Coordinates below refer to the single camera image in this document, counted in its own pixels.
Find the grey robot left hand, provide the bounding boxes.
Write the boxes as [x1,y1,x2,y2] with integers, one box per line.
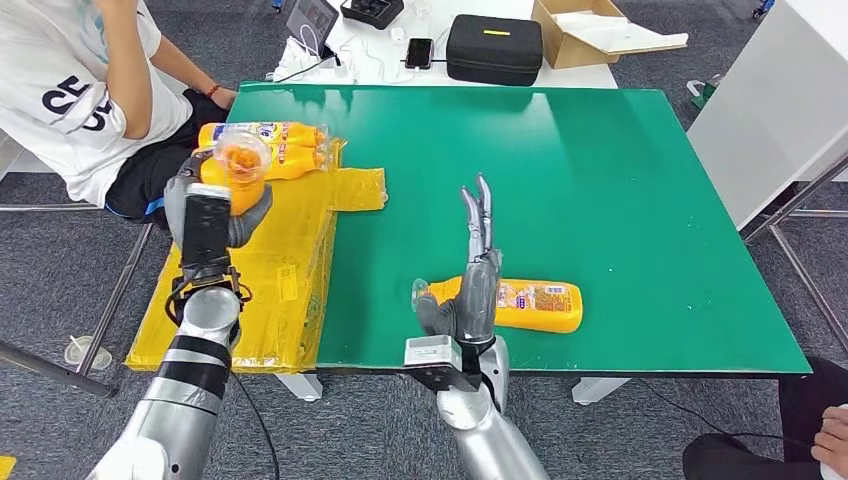
[162,155,274,252]

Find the person's hand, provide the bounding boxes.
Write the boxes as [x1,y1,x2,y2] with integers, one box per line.
[811,405,848,478]

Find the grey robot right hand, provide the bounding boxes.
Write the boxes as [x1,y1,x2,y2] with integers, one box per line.
[415,173,503,346]

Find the orange detergent bottle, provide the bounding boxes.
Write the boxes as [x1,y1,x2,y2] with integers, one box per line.
[410,275,584,335]
[198,127,274,217]
[264,142,331,181]
[197,121,331,150]

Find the white power strip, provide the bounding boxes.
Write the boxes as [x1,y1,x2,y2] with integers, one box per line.
[271,37,340,84]

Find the yellow taped cardboard mat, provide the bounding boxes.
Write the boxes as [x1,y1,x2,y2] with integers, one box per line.
[124,135,388,376]

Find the person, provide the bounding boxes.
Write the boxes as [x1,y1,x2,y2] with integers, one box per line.
[0,0,238,223]
[682,357,848,480]

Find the grey tablet on stand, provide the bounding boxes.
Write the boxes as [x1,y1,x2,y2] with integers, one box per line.
[284,0,340,54]

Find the white table foot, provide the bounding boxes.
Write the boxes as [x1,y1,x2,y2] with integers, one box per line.
[274,374,325,403]
[572,377,631,407]

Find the black plastic tray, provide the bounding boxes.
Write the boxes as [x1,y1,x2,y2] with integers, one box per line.
[339,0,405,31]

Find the green table board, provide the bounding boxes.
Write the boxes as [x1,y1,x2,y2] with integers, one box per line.
[225,81,813,378]

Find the black smartphone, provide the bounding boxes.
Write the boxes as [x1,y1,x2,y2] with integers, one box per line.
[404,37,435,71]

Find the grey metal table legs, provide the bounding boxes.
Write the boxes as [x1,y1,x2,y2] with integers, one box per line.
[740,150,848,359]

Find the clear plastic cup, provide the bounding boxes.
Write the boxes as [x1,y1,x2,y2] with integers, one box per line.
[64,336,114,371]

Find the black zip case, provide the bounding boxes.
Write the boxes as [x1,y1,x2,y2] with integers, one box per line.
[445,14,545,88]

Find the brown cardboard box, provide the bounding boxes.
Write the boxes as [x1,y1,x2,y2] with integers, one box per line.
[531,0,690,70]

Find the white foam sheet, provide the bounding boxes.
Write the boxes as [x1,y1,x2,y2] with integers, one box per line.
[553,9,690,54]

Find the green and white bag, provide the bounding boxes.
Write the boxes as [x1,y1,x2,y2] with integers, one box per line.
[686,74,723,111]

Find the white side table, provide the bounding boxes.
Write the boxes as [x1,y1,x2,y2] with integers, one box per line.
[686,0,848,231]

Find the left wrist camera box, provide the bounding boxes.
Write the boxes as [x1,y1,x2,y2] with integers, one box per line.
[180,182,234,283]

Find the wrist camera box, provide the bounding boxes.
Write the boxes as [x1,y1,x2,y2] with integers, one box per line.
[180,182,234,283]
[402,334,482,393]

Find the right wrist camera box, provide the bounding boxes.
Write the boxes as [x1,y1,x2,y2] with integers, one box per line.
[402,334,482,393]

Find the black power cable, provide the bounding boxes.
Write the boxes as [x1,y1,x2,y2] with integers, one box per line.
[271,54,342,85]

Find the grey metal chair frame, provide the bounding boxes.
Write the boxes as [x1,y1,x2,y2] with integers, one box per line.
[0,203,155,400]

